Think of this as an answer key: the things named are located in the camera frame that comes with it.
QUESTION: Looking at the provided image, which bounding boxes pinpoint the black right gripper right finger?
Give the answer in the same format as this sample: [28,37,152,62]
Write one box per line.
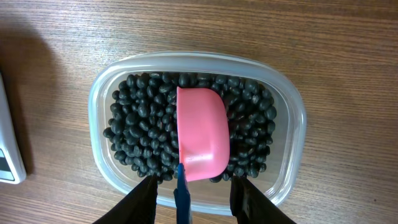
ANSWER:
[229,176,295,224]

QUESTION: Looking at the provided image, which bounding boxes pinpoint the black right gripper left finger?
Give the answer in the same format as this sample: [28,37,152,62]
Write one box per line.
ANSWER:
[93,176,158,224]

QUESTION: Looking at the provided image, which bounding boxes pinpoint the pink measuring scoop blue handle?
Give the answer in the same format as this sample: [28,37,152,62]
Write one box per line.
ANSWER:
[174,87,229,224]

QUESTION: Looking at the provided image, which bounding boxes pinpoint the white digital kitchen scale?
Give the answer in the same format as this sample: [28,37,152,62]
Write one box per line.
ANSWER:
[0,77,27,184]

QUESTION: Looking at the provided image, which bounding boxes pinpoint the black beans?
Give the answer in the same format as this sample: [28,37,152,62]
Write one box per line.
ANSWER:
[103,72,277,183]

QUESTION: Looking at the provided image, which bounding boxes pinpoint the clear plastic container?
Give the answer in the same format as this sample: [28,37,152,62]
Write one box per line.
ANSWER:
[88,52,307,216]

